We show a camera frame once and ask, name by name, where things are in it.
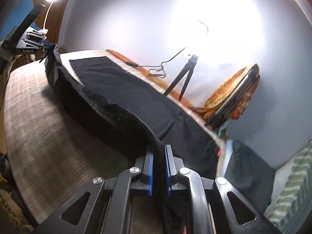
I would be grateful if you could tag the folded dark clothes stack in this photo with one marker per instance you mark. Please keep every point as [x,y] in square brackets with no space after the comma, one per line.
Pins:
[247,172]

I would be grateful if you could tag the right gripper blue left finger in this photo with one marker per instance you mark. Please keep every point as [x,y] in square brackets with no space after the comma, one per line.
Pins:
[147,170]

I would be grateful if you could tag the black pants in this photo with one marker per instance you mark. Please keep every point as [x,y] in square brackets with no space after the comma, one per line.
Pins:
[128,114]

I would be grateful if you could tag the orange patterned cloth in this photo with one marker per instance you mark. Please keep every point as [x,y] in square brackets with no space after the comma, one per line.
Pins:
[214,101]

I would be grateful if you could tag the blue box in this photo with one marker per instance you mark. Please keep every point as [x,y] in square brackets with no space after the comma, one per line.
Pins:
[16,17]

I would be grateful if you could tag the beige checked bed blanket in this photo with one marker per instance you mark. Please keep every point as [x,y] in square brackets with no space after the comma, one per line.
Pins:
[51,155]

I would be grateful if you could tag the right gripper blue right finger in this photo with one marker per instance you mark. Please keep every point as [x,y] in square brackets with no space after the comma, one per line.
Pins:
[171,170]

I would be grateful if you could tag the orange bed sheet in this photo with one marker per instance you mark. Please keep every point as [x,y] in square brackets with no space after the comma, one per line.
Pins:
[156,80]

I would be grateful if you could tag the green striped white pillow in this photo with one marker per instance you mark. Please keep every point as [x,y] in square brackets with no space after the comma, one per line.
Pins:
[291,196]

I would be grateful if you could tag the white ring light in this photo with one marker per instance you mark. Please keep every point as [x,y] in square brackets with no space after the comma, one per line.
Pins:
[226,35]

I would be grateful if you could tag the black mini tripod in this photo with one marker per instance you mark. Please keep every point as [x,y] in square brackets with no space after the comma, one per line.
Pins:
[188,70]

